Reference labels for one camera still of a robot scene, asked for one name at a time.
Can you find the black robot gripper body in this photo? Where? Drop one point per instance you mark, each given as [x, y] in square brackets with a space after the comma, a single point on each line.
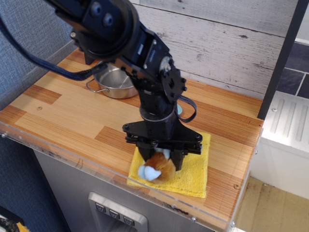
[169, 134]

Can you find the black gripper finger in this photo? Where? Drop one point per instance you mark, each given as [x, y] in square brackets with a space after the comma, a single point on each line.
[177, 157]
[146, 150]

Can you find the blue and brown plush mouse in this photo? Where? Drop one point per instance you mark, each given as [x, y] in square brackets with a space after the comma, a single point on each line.
[159, 168]

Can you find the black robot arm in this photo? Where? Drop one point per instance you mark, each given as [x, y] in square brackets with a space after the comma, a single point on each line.
[110, 31]

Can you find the light blue dish brush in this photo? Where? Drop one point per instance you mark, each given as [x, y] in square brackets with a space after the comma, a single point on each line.
[179, 109]

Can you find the yellow folded cloth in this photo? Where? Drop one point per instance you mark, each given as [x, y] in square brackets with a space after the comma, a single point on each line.
[190, 180]

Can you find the small stainless steel pot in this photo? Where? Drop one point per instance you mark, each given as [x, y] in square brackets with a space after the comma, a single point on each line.
[113, 82]

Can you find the silver dispenser button panel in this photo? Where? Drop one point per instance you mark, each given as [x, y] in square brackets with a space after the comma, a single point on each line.
[110, 216]

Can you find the clear acrylic edge guard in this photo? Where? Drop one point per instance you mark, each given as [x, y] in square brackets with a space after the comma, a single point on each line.
[72, 177]

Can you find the white ribbed cabinet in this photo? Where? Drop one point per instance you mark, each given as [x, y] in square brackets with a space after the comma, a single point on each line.
[282, 154]

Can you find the yellow object bottom left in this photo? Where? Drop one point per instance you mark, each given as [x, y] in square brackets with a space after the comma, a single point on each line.
[8, 225]

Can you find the black left vertical post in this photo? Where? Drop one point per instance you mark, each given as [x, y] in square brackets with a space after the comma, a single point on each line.
[90, 56]

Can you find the black vertical post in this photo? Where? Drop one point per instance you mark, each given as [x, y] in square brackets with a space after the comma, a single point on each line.
[90, 56]
[292, 31]

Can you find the black right vertical post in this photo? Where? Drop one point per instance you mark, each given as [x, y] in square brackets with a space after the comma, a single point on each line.
[292, 31]

